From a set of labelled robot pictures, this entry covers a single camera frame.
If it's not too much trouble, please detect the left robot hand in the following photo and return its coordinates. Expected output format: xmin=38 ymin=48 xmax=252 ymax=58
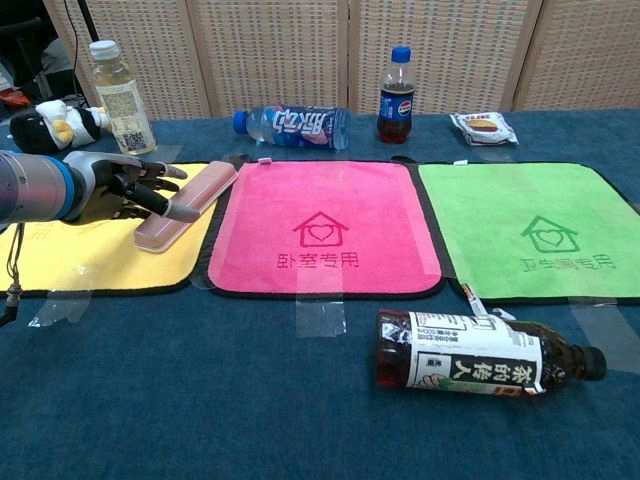
xmin=62 ymin=150 xmax=202 ymax=224

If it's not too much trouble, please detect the pink rectangular case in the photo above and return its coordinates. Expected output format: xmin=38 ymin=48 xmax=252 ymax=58
xmin=133 ymin=160 xmax=239 ymax=254

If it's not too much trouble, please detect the yellow cloth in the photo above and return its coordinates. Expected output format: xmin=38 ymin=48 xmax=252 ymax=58
xmin=0 ymin=162 xmax=230 ymax=299

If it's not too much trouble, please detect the pink cloth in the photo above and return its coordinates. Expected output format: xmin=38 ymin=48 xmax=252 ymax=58
xmin=192 ymin=158 xmax=447 ymax=301

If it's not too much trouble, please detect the green cloth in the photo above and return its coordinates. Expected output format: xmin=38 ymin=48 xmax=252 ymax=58
xmin=405 ymin=160 xmax=640 ymax=306

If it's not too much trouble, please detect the pale yellow drink bottle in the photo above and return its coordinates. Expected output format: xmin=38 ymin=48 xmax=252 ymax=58
xmin=88 ymin=39 xmax=158 ymax=157

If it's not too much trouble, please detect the black white plush toy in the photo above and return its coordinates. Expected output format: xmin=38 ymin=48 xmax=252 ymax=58
xmin=8 ymin=98 xmax=114 ymax=156

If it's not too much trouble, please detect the blue label water bottle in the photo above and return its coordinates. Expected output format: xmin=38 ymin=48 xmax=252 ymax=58
xmin=232 ymin=104 xmax=350 ymax=152

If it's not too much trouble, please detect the wooden folding screen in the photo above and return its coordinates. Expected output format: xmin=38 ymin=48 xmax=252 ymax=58
xmin=41 ymin=0 xmax=640 ymax=121

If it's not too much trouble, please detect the blue tablecloth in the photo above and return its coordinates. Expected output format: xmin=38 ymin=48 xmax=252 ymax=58
xmin=0 ymin=108 xmax=640 ymax=480

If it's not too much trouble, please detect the small pepsi cola bottle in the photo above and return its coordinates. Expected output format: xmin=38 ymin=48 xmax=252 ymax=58
xmin=376 ymin=45 xmax=417 ymax=145

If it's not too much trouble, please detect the packaged bread snack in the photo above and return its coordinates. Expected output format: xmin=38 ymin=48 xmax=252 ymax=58
xmin=448 ymin=111 xmax=520 ymax=148

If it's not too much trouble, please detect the dark tea bottle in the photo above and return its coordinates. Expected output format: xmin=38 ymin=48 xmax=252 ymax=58
xmin=375 ymin=283 xmax=608 ymax=400

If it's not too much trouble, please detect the black cable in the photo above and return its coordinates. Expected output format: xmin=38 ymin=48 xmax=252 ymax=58
xmin=63 ymin=0 xmax=81 ymax=101

